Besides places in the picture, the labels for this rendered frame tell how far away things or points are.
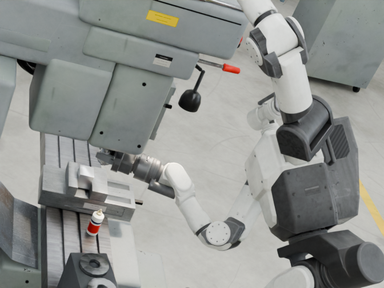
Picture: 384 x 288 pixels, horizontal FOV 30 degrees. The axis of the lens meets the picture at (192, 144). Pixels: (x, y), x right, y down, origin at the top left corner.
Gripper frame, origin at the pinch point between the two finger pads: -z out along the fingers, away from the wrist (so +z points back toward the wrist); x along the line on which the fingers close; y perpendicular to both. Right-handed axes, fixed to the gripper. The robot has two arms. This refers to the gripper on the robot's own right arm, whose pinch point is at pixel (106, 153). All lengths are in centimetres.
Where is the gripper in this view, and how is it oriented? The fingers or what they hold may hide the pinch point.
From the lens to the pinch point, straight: 240.2
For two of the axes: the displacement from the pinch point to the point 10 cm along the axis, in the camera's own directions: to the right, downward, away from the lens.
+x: -1.2, 4.9, -8.6
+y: -3.5, 7.9, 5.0
